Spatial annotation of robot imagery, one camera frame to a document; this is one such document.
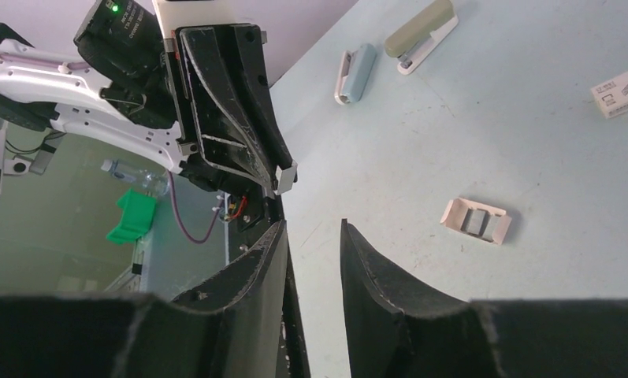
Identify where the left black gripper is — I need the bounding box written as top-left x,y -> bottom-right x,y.
171,24 -> 294,194

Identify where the white staple box barcode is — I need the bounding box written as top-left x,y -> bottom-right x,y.
440,198 -> 512,245

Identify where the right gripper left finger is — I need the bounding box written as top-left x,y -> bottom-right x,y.
0,219 -> 289,378

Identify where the beige stapler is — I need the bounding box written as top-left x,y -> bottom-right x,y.
384,0 -> 459,76

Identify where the grey white stapler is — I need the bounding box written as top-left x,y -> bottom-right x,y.
334,43 -> 377,106

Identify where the clear plastic bottle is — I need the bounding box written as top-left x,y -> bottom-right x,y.
101,159 -> 170,197

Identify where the green plastic bin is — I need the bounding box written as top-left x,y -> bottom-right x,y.
106,189 -> 158,244

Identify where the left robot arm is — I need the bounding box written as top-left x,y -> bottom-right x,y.
0,1 -> 297,195

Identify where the small white staple box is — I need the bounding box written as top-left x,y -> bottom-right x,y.
590,71 -> 628,119

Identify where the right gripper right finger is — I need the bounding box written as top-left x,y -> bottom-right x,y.
340,220 -> 628,377

